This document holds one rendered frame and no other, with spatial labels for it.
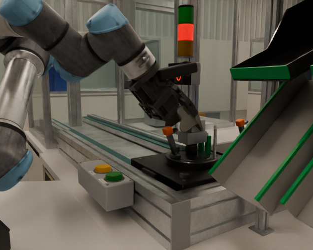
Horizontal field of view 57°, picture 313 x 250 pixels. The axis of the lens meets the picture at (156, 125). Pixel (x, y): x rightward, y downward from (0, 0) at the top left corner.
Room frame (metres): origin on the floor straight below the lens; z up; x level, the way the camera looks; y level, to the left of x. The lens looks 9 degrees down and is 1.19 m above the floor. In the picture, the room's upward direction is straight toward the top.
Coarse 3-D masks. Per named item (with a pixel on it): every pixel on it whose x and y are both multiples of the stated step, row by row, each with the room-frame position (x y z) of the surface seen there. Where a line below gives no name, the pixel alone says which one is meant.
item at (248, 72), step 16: (304, 0) 0.59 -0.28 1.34; (288, 16) 0.58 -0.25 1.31; (304, 16) 0.59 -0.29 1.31; (288, 32) 0.58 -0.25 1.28; (304, 32) 0.59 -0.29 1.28; (272, 48) 0.56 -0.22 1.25; (288, 48) 0.58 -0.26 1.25; (304, 48) 0.54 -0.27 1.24; (240, 64) 0.54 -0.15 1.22; (256, 64) 0.55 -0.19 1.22; (272, 64) 0.52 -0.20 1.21; (288, 64) 0.41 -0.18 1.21; (304, 64) 0.42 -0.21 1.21; (240, 80) 0.52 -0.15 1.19; (256, 80) 0.48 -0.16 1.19; (272, 80) 0.44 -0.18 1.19; (288, 80) 0.42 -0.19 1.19
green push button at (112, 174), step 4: (112, 172) 0.65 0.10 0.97; (116, 172) 0.65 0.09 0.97; (120, 172) 0.65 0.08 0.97; (108, 176) 0.63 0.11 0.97; (112, 176) 0.63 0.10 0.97; (116, 176) 0.63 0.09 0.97; (120, 176) 0.63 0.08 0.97; (108, 180) 0.63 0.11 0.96; (112, 180) 0.62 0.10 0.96; (116, 180) 0.62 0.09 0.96
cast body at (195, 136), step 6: (204, 120) 0.74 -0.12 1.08; (204, 126) 0.74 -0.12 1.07; (180, 132) 0.73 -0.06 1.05; (186, 132) 0.72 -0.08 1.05; (192, 132) 0.72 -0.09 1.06; (198, 132) 0.73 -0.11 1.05; (204, 132) 0.74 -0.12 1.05; (180, 138) 0.73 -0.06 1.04; (186, 138) 0.71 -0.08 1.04; (192, 138) 0.72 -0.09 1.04; (198, 138) 0.73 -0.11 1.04; (204, 138) 0.74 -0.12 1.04
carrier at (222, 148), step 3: (219, 144) 0.95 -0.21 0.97; (222, 144) 0.95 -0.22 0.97; (225, 144) 0.95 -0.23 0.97; (228, 144) 0.95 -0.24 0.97; (219, 147) 0.91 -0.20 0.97; (222, 147) 0.91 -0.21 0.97; (225, 147) 0.91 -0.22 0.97; (228, 147) 0.91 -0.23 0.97; (216, 150) 0.87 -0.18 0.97; (219, 150) 0.87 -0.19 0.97; (222, 150) 0.87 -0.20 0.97; (225, 150) 0.87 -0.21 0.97; (216, 153) 0.85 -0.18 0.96; (219, 153) 0.84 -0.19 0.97; (222, 153) 0.83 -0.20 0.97
